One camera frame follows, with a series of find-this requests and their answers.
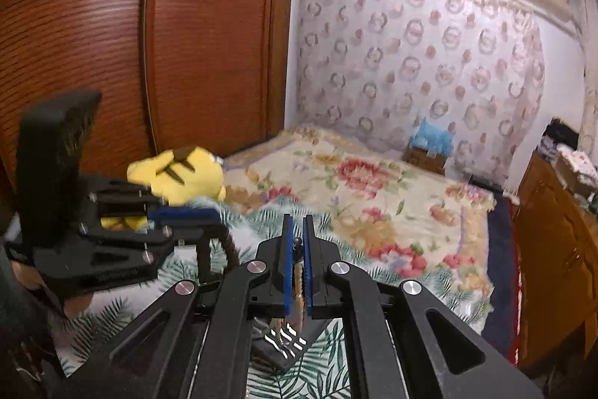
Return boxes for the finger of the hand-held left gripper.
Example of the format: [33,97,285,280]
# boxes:
[79,219,231,262]
[89,177,223,228]

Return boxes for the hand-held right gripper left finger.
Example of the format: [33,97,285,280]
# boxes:
[51,213,296,399]

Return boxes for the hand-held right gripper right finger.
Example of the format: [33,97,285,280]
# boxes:
[303,214,545,399]

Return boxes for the white pearl necklace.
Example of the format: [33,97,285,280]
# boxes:
[292,235,305,334]

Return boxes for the brown wooden bead bracelet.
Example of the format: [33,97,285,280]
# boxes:
[196,233,240,284]

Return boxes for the black square box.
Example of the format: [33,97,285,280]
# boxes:
[252,319,310,374]

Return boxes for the person's left hand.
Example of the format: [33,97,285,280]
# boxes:
[12,261,92,321]

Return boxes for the yellow plush toy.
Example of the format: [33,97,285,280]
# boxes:
[100,146,228,232]

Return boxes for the leaf print tablecloth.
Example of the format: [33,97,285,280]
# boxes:
[56,198,360,399]

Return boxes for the floral blanket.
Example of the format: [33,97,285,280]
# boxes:
[219,126,497,334]

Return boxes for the small wooden box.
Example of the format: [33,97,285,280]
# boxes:
[404,147,447,176]

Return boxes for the wooden louvered wardrobe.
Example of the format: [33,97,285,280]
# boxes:
[0,0,295,217]

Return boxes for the blue plush bag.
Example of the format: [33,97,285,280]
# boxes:
[411,119,455,158]

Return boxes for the navy rug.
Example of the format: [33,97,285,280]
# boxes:
[481,189,522,365]

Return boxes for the wooden cabinet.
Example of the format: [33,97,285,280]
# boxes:
[511,154,598,381]

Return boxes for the pile of dark clothes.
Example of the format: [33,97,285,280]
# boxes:
[542,118,581,167]

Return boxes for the cream tied curtain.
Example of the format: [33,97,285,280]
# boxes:
[572,0,598,139]

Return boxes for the ring patterned sheer curtain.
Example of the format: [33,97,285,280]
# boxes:
[296,0,545,194]

